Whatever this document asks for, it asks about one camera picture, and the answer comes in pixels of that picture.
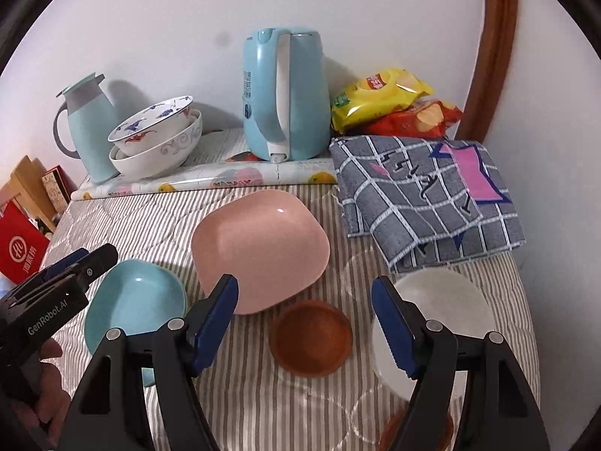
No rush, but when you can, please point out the teal thermos jug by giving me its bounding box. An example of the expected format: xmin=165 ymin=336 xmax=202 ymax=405
xmin=53 ymin=73 xmax=120 ymax=183

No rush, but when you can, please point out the left hand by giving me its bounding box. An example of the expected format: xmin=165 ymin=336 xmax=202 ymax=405
xmin=11 ymin=362 xmax=71 ymax=446

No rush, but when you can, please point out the grey checked folded cloth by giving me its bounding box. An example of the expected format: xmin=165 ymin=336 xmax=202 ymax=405
xmin=329 ymin=135 xmax=525 ymax=274

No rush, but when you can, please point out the brown wooden door frame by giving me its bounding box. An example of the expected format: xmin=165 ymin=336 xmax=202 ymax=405
xmin=455 ymin=0 xmax=518 ymax=142

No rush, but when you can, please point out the red box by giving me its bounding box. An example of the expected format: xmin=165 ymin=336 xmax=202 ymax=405
xmin=0 ymin=201 xmax=50 ymax=285

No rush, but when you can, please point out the striped quilted table cover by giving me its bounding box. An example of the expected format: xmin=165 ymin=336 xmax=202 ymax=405
xmin=42 ymin=184 xmax=542 ymax=451

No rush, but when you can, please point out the blue patterned porcelain bowl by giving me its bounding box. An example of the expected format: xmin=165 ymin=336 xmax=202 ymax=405
xmin=107 ymin=95 xmax=193 ymax=156

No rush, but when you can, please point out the fruit print rolled mat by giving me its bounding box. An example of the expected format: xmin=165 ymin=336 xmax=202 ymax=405
xmin=71 ymin=158 xmax=336 ymax=201

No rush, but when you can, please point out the light blue square plate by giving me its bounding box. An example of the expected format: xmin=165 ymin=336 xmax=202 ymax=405
xmin=83 ymin=259 xmax=189 ymax=388

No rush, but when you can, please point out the yellow chips bag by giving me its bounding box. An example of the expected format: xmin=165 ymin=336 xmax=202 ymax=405
xmin=331 ymin=67 xmax=434 ymax=135

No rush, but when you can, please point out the brown round saucer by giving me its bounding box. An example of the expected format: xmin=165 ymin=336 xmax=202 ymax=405
xmin=269 ymin=299 xmax=352 ymax=378

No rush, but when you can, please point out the light blue electric kettle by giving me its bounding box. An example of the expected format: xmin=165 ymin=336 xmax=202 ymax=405
xmin=242 ymin=27 xmax=331 ymax=163

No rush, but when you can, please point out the white porcelain bowl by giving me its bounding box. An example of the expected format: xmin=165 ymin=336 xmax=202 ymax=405
xmin=109 ymin=109 xmax=203 ymax=180

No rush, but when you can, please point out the red chips bag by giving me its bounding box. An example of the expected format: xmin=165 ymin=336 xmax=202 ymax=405
xmin=358 ymin=100 xmax=464 ymax=139

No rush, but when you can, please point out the white plate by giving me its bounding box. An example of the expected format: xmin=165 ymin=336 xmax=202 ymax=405
xmin=370 ymin=266 xmax=497 ymax=400

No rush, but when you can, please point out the pink square plate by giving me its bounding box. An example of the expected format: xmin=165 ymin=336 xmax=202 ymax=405
xmin=190 ymin=189 xmax=330 ymax=315

